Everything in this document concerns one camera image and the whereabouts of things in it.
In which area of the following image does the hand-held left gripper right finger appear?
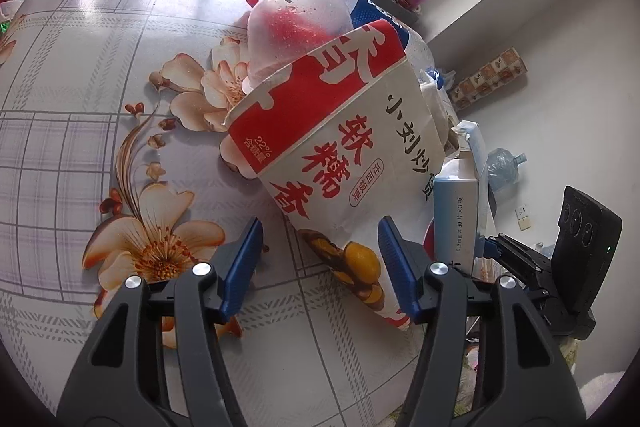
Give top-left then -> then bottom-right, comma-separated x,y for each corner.
377,216 -> 581,427

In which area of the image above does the clear plastic cup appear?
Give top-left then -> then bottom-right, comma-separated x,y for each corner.
242,0 -> 358,90

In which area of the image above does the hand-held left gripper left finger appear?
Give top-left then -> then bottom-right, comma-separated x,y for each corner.
57,217 -> 264,427

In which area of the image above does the green white fluffy cloth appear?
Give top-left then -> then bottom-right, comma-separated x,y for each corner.
560,337 -> 626,408

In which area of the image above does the light blue medicine box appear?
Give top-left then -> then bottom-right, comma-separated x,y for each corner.
432,122 -> 493,275

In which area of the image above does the blue water jug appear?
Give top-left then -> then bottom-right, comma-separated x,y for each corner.
487,148 -> 527,192

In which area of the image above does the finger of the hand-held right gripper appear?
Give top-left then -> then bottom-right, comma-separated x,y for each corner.
482,232 -> 553,288

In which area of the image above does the red white paper bag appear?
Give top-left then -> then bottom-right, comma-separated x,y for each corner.
220,19 -> 453,332

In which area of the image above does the floral tablecloth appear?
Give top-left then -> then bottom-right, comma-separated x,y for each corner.
0,0 -> 451,427

